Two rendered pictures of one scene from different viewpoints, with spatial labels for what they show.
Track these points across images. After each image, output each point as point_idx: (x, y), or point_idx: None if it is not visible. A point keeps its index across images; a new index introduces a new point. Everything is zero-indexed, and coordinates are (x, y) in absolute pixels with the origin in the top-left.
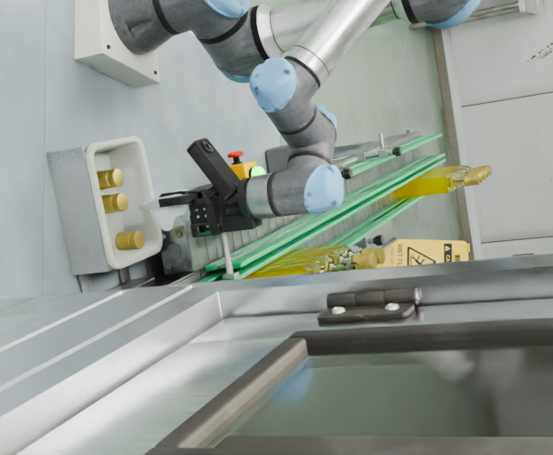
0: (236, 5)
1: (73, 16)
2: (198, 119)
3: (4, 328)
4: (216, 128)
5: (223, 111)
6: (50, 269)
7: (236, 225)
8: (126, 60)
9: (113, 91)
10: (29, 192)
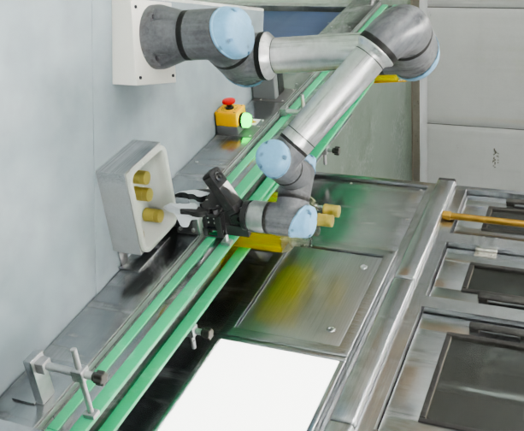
0: (244, 52)
1: (111, 47)
2: (201, 78)
3: None
4: (214, 78)
5: None
6: (100, 254)
7: (237, 232)
8: (152, 79)
9: (139, 93)
10: (85, 207)
